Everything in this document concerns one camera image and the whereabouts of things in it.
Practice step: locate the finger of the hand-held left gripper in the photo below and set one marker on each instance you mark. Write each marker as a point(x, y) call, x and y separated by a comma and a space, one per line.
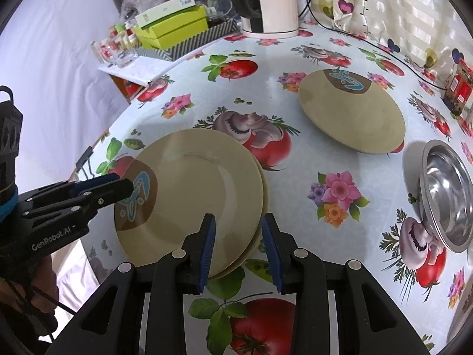
point(96, 181)
point(111, 194)

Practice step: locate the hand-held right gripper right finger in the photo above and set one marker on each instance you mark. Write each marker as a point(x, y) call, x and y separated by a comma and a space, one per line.
point(268, 251)

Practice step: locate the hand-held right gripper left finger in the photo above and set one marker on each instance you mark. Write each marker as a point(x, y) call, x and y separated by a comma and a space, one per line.
point(209, 251)

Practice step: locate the beige plate with brown patch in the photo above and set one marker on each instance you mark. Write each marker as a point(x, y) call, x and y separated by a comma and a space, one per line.
point(351, 114)
point(264, 207)

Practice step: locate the stack of tan plates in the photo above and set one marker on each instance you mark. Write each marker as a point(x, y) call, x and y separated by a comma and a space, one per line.
point(199, 192)

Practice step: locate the stainless steel bowl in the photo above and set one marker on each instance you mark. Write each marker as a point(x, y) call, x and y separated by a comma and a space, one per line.
point(449, 188)

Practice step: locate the person's left hand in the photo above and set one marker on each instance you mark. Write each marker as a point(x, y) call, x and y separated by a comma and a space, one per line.
point(46, 284)

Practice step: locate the black binder clip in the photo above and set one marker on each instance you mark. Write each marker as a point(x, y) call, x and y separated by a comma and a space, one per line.
point(84, 161)

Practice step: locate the white paper sheet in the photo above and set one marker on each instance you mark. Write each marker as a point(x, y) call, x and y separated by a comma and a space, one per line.
point(136, 69)

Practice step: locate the clear glass cup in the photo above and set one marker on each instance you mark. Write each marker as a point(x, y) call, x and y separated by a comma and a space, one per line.
point(123, 58)
point(100, 50)

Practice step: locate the black white striped tray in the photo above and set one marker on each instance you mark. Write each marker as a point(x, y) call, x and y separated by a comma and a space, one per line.
point(192, 40)

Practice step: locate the green cardboard box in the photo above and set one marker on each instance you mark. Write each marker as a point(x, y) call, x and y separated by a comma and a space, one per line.
point(173, 27)

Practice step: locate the white flat cardboard box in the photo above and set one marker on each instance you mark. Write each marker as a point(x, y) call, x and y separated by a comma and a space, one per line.
point(166, 9)

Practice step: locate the white kettle base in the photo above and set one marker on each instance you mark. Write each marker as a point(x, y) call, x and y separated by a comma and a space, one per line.
point(269, 34)

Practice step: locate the glass jar with red label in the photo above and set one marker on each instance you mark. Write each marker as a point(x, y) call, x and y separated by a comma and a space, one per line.
point(460, 88)

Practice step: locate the cream curtain with heart print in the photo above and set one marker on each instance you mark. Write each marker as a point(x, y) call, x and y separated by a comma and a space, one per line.
point(388, 3)

